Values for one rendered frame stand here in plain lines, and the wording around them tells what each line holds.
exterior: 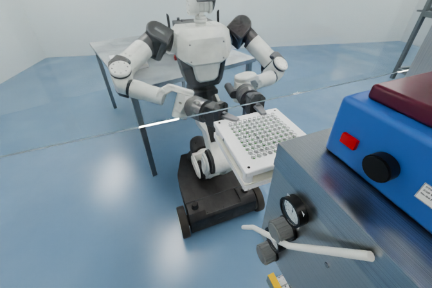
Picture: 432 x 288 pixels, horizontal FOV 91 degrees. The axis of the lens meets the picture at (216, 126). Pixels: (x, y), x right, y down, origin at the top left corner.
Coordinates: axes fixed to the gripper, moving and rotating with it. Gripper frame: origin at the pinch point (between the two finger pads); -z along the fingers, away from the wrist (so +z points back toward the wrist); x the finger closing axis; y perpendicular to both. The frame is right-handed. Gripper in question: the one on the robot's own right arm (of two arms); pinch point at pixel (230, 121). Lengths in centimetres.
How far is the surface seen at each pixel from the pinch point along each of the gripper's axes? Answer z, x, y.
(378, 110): -36, -30, 29
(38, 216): 125, 100, 61
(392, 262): -40, -22, 37
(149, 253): 40, 100, 27
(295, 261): -34.1, -7.2, 33.8
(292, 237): -32.6, -12.1, 33.7
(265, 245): -29.2, -3.6, 32.5
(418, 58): -39.2, -28.1, -0.3
